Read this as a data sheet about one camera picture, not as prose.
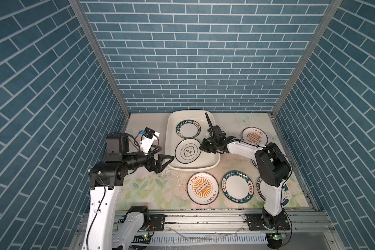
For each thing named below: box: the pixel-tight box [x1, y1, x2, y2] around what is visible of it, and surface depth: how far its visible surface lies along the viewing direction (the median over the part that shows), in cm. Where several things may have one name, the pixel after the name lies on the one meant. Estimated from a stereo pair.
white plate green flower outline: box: [175, 138, 202, 165], surface depth 100 cm
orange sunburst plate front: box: [186, 171, 220, 206], surface depth 86 cm
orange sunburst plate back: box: [241, 126, 269, 146], surface depth 110 cm
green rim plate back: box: [175, 119, 202, 139], surface depth 113 cm
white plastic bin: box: [165, 109, 221, 172], surface depth 101 cm
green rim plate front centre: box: [221, 170, 255, 205], surface depth 86 cm
